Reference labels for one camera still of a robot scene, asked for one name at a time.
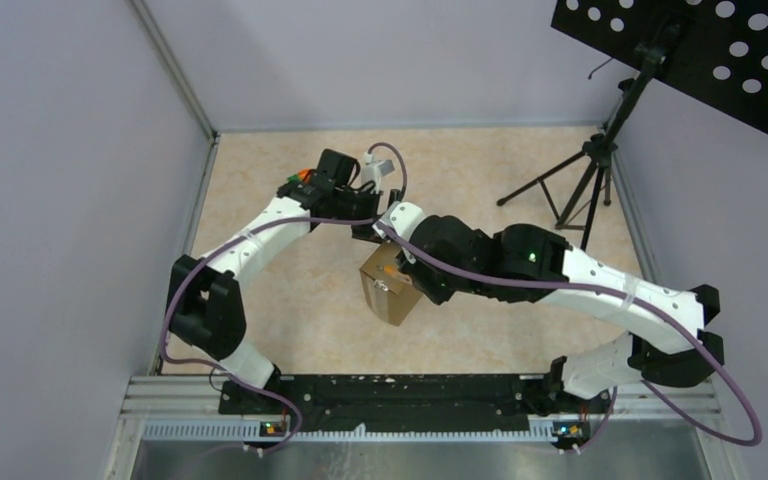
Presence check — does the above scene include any brown cardboard express box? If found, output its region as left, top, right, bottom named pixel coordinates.
left=359, top=243, right=423, bottom=326

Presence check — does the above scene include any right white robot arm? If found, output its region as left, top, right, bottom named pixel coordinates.
left=383, top=215, right=725, bottom=412

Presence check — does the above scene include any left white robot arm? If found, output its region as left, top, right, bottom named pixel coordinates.
left=162, top=148, right=407, bottom=414

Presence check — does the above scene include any black tripod stand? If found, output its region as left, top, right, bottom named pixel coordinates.
left=496, top=22, right=683, bottom=250

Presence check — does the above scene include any black perforated stand tray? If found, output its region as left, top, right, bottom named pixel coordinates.
left=551, top=1, right=768, bottom=135

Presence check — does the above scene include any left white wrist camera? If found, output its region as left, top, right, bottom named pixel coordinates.
left=358, top=152, right=395, bottom=192

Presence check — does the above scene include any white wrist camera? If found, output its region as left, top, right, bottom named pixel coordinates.
left=373, top=201, right=427, bottom=240
left=358, top=152, right=395, bottom=192

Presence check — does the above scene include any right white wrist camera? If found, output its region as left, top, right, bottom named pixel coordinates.
left=373, top=201, right=427, bottom=240

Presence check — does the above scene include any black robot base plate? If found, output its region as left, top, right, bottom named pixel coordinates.
left=218, top=374, right=610, bottom=433

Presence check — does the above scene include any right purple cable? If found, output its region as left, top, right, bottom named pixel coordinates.
left=373, top=218, right=764, bottom=452

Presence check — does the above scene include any grey slotted cable duct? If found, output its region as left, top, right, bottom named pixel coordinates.
left=142, top=419, right=566, bottom=443

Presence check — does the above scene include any aluminium frame rail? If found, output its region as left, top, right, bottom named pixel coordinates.
left=126, top=0, right=217, bottom=143

